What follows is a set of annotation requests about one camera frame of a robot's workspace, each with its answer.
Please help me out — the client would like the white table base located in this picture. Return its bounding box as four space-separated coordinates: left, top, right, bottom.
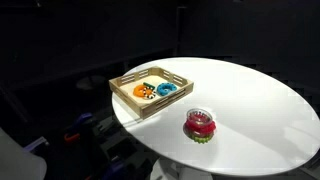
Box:
149 157 215 180

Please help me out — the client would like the lime green spiky ring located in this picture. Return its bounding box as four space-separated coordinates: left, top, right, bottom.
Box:
189 131 215 144

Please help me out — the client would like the round dark stool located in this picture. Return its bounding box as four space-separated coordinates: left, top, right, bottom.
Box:
75 74 107 92

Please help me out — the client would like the purple clamp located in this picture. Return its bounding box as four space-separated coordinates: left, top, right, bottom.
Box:
101 161 126 180
24 136 50 153
70 112 95 132

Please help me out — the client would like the orange ring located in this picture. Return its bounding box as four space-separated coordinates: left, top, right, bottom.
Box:
132 84 150 98

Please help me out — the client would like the dark green ridged ring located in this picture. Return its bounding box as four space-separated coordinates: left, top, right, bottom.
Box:
143 81 157 91

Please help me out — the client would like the black and white striped ring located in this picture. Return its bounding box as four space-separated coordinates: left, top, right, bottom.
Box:
143 88 157 100

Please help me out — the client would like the slatted wooden tray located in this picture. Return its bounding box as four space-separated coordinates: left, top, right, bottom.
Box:
108 65 195 120

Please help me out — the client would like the blue dotted ring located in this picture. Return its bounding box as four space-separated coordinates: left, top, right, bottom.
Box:
156 82 179 97

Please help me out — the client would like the grey rounded object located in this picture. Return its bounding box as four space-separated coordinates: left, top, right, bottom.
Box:
0 127 48 180

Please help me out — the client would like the orange clamp handle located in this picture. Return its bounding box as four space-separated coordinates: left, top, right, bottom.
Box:
63 132 81 143

